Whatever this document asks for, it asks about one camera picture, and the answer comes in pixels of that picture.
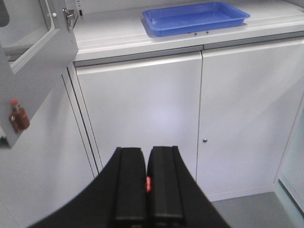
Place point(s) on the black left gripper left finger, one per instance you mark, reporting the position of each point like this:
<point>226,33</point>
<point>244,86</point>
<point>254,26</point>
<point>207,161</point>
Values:
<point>131,194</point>

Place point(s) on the red plastic spoon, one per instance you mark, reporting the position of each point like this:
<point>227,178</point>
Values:
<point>148,185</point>

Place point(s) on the red door handle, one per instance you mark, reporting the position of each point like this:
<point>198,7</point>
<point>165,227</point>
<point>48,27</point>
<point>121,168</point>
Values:
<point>19,116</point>

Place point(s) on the grey metal cabinet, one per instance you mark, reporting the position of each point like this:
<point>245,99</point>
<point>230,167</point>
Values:
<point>230,99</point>

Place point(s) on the blue plastic tray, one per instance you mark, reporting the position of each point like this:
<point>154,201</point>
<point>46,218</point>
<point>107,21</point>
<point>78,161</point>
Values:
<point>193,18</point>

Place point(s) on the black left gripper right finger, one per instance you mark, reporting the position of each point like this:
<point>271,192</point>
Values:
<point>164,198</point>

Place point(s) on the open cabinet door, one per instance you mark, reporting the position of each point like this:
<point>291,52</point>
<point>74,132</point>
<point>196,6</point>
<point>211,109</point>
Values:
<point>37,44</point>

